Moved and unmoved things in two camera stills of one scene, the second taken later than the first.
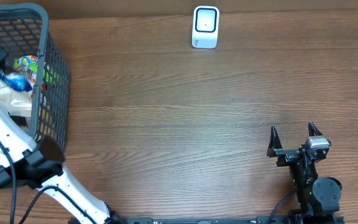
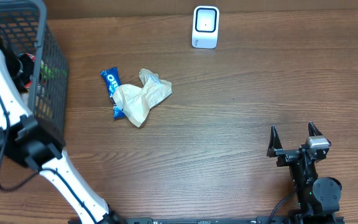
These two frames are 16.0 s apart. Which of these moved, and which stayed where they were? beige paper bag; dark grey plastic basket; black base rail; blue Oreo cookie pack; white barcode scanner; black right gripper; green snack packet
Moved: green snack packet; blue Oreo cookie pack; beige paper bag
Stayed: white barcode scanner; black base rail; dark grey plastic basket; black right gripper
